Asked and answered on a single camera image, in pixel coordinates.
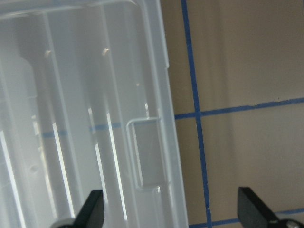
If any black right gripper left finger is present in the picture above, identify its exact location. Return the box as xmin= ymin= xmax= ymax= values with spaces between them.
xmin=73 ymin=190 xmax=105 ymax=228

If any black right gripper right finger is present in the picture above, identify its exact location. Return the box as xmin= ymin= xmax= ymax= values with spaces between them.
xmin=238 ymin=187 xmax=282 ymax=228

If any clear plastic box lid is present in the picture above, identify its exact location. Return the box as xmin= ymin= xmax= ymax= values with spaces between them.
xmin=0 ymin=0 xmax=189 ymax=228

